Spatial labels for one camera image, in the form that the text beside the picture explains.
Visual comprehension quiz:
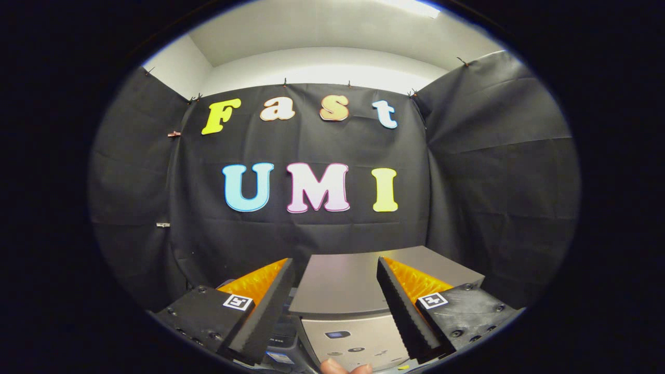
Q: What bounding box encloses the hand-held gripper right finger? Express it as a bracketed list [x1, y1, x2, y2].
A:
[376, 256, 522, 364]

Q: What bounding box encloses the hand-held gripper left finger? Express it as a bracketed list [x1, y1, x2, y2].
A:
[155, 258, 297, 366]

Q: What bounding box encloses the black backdrop cloth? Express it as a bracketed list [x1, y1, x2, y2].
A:
[88, 50, 580, 312]

